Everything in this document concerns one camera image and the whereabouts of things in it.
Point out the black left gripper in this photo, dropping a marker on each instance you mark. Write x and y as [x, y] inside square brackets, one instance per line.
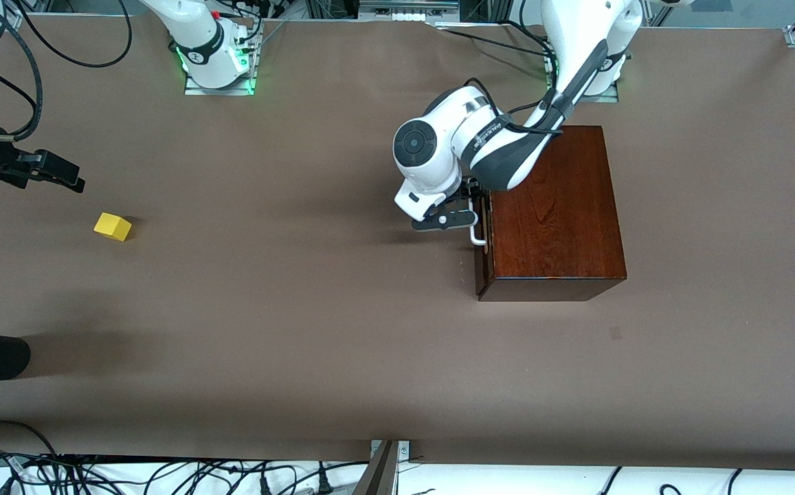
[471, 194]

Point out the yellow wooden cube block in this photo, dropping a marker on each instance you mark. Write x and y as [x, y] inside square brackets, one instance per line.
[112, 227]

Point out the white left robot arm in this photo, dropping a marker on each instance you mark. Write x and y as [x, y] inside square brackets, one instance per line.
[438, 148]

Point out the dark brown wooden cabinet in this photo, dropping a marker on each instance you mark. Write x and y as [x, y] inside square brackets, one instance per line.
[562, 227]

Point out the white power strip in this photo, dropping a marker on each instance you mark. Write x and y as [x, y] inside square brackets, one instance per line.
[407, 14]

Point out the brown paper table cover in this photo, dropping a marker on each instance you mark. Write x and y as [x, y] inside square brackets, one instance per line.
[301, 309]

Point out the gray metal strut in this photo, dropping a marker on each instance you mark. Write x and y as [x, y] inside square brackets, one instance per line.
[378, 474]

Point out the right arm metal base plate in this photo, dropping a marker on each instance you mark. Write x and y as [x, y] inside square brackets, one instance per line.
[222, 91]

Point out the small silver corner bracket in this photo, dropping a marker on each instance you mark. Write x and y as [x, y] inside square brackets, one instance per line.
[404, 450]

